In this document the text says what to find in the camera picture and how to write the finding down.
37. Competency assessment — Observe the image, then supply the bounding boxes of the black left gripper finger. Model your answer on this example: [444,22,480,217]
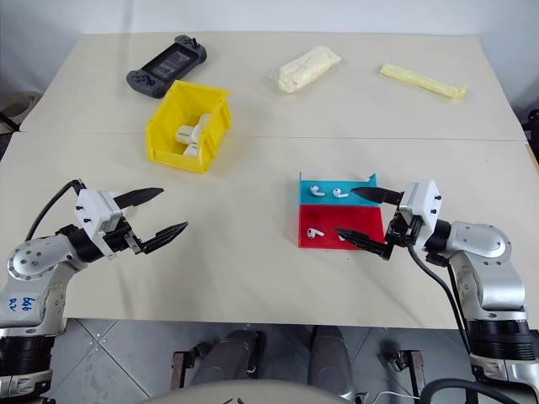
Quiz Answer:
[113,187,166,210]
[140,221,189,255]

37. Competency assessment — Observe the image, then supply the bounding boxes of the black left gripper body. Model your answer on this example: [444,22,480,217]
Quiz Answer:
[103,217,147,257]

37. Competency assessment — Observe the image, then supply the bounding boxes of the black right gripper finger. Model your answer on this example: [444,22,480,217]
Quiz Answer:
[350,186,403,207]
[334,228,395,259]

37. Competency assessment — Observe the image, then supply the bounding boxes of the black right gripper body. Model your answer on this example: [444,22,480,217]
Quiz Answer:
[384,206,423,251]

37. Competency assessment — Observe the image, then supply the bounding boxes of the yellow plastic bin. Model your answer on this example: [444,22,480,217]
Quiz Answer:
[144,80,232,175]

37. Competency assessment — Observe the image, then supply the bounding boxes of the red plastic tray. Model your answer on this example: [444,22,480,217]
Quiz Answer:
[296,204,389,251]

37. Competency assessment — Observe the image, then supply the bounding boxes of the teal plastic tray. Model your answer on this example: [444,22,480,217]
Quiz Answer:
[297,170,382,210]

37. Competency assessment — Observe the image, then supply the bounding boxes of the dark rounded robot leg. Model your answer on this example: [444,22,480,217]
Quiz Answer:
[308,325,354,386]
[189,329,269,386]

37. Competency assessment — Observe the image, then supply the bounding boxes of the long pale yellow packet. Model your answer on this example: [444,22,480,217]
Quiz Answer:
[379,62,470,104]

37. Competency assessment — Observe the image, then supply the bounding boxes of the dark grey handheld game console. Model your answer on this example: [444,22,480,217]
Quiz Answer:
[125,35,209,99]

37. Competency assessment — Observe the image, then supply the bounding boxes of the cream filled plastic bag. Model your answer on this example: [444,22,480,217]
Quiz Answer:
[268,45,344,96]

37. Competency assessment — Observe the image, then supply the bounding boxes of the black background equipment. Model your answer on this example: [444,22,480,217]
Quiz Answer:
[523,108,539,145]

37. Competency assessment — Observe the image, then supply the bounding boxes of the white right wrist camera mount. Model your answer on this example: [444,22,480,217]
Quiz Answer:
[398,179,443,250]

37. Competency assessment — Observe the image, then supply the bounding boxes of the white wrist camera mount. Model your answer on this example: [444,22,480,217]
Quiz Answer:
[74,189,128,237]
[398,179,443,250]

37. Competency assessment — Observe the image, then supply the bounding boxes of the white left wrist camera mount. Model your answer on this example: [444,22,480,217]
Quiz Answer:
[74,189,128,237]

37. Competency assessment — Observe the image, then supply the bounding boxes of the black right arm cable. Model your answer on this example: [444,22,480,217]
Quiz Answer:
[406,244,472,357]

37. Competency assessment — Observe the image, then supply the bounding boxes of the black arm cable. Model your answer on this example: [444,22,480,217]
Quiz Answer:
[406,244,472,357]
[24,179,88,242]

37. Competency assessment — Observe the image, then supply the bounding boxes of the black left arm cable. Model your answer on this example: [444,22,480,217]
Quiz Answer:
[24,179,88,242]

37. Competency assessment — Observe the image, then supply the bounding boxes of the brown metal stand bracket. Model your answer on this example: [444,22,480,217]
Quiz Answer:
[171,350,191,393]
[398,348,425,399]

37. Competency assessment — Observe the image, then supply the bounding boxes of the thick black hose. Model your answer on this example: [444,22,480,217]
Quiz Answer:
[419,377,539,404]

